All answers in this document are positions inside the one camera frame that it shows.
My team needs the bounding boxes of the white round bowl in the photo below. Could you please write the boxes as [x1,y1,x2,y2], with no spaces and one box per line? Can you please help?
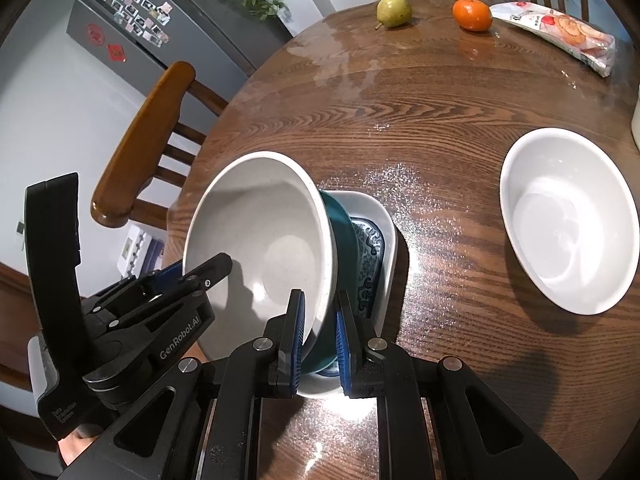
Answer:
[499,128,640,316]

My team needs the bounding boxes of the green pear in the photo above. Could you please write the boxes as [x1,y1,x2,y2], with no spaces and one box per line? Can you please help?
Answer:
[376,0,413,30]

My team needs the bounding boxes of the large speckled grey bowl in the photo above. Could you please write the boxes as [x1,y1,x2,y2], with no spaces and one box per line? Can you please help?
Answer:
[182,151,337,361]

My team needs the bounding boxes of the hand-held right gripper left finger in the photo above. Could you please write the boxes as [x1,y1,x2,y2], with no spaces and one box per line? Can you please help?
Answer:
[62,289,307,480]

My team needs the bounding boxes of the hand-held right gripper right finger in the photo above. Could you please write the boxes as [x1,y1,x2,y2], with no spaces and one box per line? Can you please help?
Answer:
[334,289,583,480]

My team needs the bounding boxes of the blue square plate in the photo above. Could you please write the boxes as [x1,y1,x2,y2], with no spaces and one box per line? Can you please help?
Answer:
[300,190,357,375]

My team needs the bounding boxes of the orange mandarin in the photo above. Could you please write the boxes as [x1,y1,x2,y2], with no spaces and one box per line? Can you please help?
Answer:
[452,0,493,32]

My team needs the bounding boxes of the grey fridge with magnets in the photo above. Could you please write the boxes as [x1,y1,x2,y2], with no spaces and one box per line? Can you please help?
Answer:
[66,0,296,83]

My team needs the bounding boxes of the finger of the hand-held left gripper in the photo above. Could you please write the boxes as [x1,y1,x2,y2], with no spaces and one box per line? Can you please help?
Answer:
[107,253,234,329]
[85,259,186,314]

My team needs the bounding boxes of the white boxes on floor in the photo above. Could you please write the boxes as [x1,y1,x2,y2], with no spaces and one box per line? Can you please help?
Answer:
[117,225,166,276]

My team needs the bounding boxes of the white blue patterned rectangular plate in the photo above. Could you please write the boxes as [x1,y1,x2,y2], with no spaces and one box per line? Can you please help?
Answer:
[300,190,398,400]

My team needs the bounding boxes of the clear snack packet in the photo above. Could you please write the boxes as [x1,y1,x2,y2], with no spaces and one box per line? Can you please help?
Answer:
[489,1,616,78]

